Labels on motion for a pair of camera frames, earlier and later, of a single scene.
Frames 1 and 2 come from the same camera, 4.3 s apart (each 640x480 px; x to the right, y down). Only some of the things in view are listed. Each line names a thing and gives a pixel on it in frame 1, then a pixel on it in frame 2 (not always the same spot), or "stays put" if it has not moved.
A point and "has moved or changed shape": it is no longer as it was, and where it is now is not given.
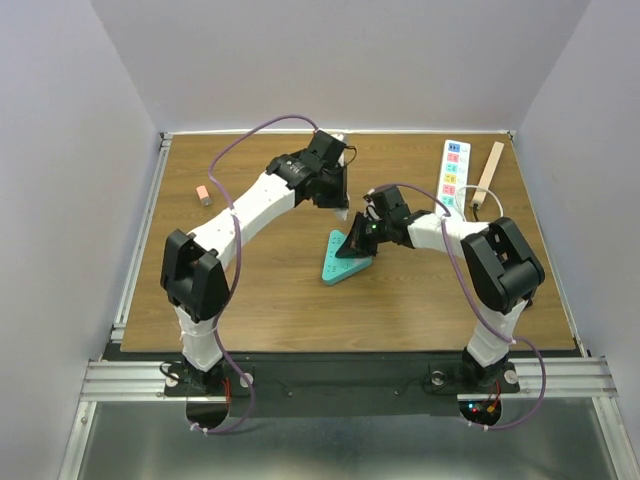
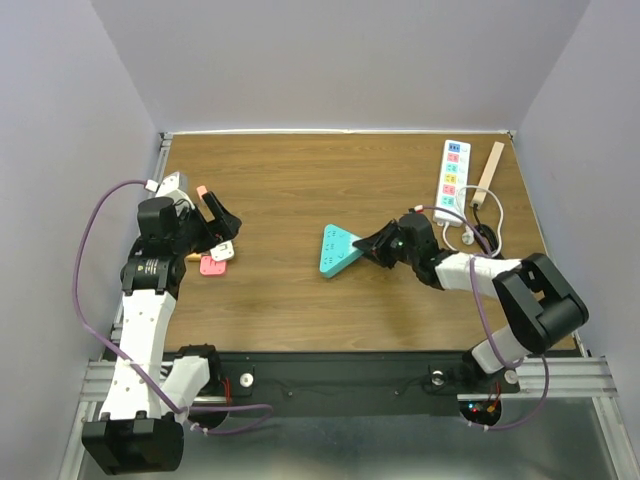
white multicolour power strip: (454, 176) stays put
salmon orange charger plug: (204, 195) stays put
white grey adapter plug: (342, 213) has moved or changed shape
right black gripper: (357, 245) -> (375, 245)
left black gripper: (339, 199) -> (225, 225)
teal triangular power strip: (335, 268) has moved or changed shape
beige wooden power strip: (479, 191) stays put
